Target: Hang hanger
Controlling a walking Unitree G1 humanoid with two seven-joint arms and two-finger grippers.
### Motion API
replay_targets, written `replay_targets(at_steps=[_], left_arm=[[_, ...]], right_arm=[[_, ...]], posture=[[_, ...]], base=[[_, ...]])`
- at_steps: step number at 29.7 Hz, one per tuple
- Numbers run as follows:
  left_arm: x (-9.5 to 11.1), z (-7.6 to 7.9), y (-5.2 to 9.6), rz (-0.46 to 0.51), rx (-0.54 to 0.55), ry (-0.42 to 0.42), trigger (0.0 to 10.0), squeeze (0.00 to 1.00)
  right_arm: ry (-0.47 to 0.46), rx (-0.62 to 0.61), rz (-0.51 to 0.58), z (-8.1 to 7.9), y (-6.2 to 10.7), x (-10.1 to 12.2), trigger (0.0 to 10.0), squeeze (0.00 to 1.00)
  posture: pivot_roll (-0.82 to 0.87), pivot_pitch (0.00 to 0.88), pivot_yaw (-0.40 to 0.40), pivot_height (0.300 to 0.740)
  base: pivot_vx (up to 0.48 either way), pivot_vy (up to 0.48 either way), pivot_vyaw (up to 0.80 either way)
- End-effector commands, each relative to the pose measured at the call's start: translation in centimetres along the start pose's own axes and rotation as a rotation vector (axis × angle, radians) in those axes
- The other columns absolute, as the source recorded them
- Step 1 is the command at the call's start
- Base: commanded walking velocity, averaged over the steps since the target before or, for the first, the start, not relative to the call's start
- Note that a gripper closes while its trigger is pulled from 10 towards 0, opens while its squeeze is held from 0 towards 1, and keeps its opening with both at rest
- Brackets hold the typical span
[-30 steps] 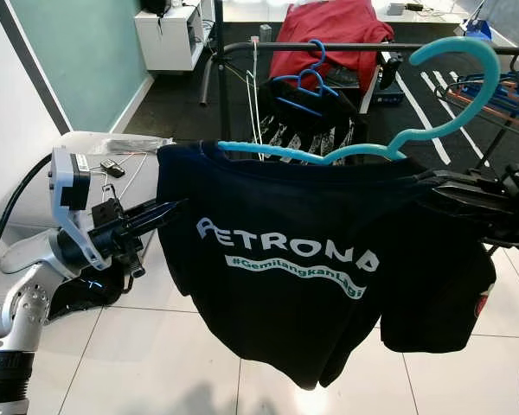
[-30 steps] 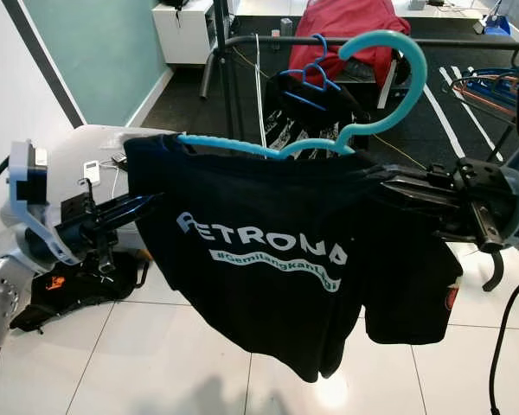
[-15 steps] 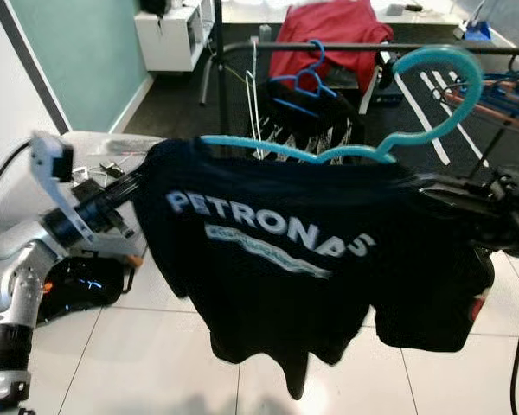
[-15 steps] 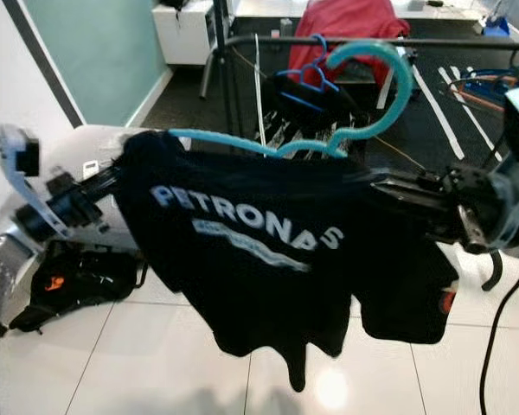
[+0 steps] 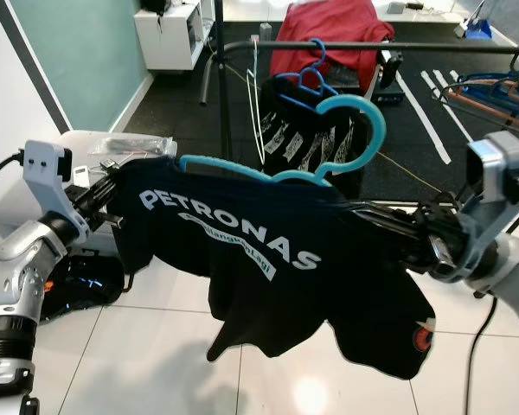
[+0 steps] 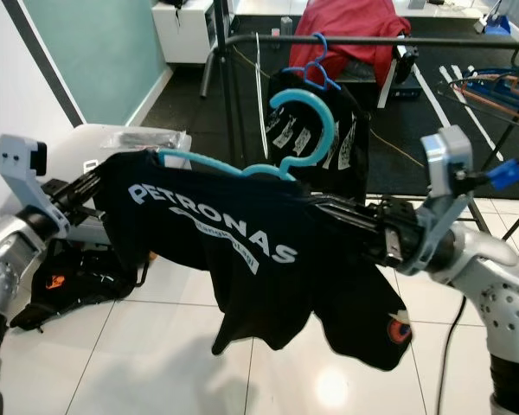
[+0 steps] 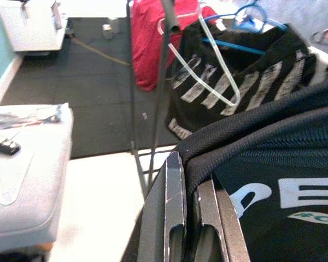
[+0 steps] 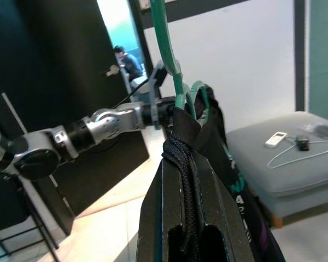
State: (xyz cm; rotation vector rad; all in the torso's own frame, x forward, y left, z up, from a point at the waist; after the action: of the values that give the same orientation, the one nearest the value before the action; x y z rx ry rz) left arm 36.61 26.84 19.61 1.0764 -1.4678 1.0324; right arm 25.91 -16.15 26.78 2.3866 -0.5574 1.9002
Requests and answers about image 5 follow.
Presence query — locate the white shelf unit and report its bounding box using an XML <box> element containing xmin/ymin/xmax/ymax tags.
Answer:
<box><xmin>133</xmin><ymin>0</ymin><xmax>216</xmax><ymax>73</ymax></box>

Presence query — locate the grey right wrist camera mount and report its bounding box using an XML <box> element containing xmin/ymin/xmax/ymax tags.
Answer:
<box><xmin>431</xmin><ymin>131</ymin><xmax>519</xmax><ymax>284</ymax></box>

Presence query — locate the wire rack with coloured hangers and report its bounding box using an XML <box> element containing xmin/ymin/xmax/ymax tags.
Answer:
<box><xmin>436</xmin><ymin>68</ymin><xmax>519</xmax><ymax>140</ymax></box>

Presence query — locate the teal clothes hanger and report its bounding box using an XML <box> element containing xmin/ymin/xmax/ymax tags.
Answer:
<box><xmin>179</xmin><ymin>93</ymin><xmax>388</xmax><ymax>188</ymax></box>

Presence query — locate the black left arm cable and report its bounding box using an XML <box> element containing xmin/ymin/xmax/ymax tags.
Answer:
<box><xmin>0</xmin><ymin>150</ymin><xmax>27</xmax><ymax>196</ymax></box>

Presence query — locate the white clothes hanger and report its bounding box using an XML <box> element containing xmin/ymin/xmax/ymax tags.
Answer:
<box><xmin>248</xmin><ymin>38</ymin><xmax>270</xmax><ymax>167</ymax></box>

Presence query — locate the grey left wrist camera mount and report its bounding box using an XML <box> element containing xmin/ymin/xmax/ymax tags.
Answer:
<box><xmin>21</xmin><ymin>139</ymin><xmax>93</xmax><ymax>245</ymax></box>

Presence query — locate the bag of black cable ties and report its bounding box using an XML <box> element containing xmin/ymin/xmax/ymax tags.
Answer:
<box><xmin>86</xmin><ymin>135</ymin><xmax>176</xmax><ymax>159</ymax></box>

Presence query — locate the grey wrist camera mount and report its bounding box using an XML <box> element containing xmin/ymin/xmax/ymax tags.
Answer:
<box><xmin>21</xmin><ymin>139</ymin><xmax>93</xmax><ymax>245</ymax></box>
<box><xmin>431</xmin><ymin>131</ymin><xmax>519</xmax><ymax>284</ymax></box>

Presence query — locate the grey upholstered ottoman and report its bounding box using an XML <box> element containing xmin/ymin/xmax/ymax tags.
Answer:
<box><xmin>0</xmin><ymin>129</ymin><xmax>154</xmax><ymax>260</ymax></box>

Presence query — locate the black exercise machine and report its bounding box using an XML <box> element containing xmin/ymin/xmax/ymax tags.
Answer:
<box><xmin>362</xmin><ymin>47</ymin><xmax>408</xmax><ymax>105</ymax></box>

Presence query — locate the blue clothes hanger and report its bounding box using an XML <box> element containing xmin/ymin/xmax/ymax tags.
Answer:
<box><xmin>274</xmin><ymin>38</ymin><xmax>332</xmax><ymax>99</ymax></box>

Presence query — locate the black bag with orange mark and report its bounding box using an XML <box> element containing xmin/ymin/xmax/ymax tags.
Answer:
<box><xmin>38</xmin><ymin>252</ymin><xmax>130</xmax><ymax>322</ymax></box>

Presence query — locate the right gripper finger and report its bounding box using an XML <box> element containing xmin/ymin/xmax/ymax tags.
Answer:
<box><xmin>349</xmin><ymin>204</ymin><xmax>431</xmax><ymax>237</ymax></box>
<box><xmin>375</xmin><ymin>226</ymin><xmax>439</xmax><ymax>259</ymax></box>

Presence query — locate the black backpack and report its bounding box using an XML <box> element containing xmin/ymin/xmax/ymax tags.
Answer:
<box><xmin>140</xmin><ymin>0</ymin><xmax>170</xmax><ymax>15</ymax></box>

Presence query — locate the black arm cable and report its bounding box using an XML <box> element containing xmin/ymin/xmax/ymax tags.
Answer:
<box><xmin>468</xmin><ymin>292</ymin><xmax>503</xmax><ymax>415</ymax></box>
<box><xmin>0</xmin><ymin>150</ymin><xmax>27</xmax><ymax>196</ymax></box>

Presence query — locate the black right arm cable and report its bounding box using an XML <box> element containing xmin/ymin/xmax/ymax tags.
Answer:
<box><xmin>468</xmin><ymin>292</ymin><xmax>503</xmax><ymax>415</ymax></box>

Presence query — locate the black Petronas shirt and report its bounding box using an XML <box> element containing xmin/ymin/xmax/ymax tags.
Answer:
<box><xmin>112</xmin><ymin>156</ymin><xmax>439</xmax><ymax>382</ymax></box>

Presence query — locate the blue dustpan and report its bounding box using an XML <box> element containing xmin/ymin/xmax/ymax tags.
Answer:
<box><xmin>464</xmin><ymin>21</ymin><xmax>495</xmax><ymax>41</ymax></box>

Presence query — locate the red cloth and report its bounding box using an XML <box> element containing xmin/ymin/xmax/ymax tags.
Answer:
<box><xmin>269</xmin><ymin>0</ymin><xmax>397</xmax><ymax>93</ymax></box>

